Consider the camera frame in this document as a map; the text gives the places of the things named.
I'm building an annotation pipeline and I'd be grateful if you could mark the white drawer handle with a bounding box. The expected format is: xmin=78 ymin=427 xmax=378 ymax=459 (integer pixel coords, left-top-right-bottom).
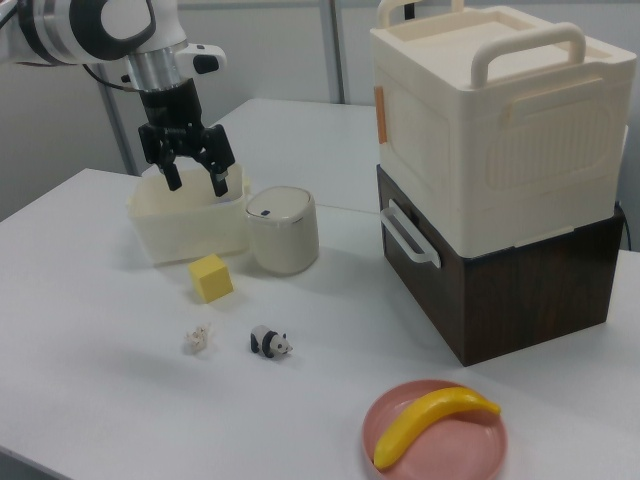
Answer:
xmin=378 ymin=198 xmax=442 ymax=270

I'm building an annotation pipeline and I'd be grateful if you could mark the dark wood drawer box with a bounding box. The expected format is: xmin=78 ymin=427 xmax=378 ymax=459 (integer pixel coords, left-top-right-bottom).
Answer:
xmin=375 ymin=164 xmax=627 ymax=368

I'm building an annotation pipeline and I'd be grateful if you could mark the white plastic open bin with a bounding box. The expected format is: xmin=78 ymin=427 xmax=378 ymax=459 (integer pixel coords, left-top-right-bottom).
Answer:
xmin=125 ymin=163 xmax=253 ymax=267

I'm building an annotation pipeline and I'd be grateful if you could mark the small cream trash can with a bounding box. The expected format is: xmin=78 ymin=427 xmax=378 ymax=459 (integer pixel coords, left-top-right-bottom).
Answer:
xmin=243 ymin=186 xmax=321 ymax=277

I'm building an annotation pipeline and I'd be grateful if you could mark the small beige crumpled figurine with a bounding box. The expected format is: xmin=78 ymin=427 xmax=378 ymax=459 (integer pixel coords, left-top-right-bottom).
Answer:
xmin=182 ymin=322 xmax=214 ymax=356

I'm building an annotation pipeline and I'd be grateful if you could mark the cream plastic storage box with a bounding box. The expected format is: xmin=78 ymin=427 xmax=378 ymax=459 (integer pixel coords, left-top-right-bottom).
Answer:
xmin=368 ymin=0 xmax=637 ymax=260

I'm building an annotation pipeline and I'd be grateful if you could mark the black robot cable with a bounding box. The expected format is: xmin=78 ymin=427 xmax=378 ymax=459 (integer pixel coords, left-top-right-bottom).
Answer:
xmin=81 ymin=63 xmax=142 ymax=93

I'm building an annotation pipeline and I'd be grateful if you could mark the toy panda figurine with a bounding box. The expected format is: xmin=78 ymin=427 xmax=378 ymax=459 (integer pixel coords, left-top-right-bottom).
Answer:
xmin=249 ymin=324 xmax=295 ymax=360

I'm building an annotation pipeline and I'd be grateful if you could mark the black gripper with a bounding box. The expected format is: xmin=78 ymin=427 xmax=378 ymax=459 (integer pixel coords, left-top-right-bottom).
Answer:
xmin=137 ymin=78 xmax=237 ymax=198

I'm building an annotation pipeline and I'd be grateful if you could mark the yellow toy banana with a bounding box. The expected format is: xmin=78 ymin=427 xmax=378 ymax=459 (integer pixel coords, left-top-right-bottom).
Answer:
xmin=373 ymin=385 xmax=502 ymax=471

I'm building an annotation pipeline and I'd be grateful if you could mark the pink plastic plate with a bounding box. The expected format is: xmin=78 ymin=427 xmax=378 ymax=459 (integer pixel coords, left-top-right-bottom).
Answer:
xmin=361 ymin=379 xmax=510 ymax=480

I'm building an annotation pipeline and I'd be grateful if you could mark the yellow foam cube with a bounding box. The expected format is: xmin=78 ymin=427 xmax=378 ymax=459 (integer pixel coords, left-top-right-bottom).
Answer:
xmin=187 ymin=252 xmax=235 ymax=305

